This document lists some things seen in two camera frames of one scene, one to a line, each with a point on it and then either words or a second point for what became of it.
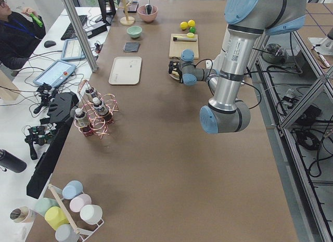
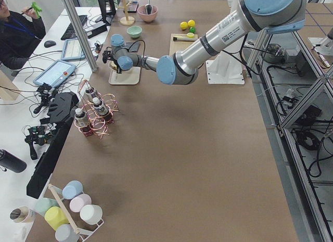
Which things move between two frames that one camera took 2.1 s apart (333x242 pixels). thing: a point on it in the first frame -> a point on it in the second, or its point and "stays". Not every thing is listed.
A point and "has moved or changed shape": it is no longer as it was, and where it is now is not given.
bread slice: [175, 73] has moved or changed shape
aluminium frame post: [80, 32] stays
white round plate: [171, 75] has moved or changed shape
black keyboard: [69, 33] stays
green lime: [192, 29] stays
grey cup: [65, 233] stays
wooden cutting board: [176, 47] stays
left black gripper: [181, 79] -> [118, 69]
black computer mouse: [49, 43] stays
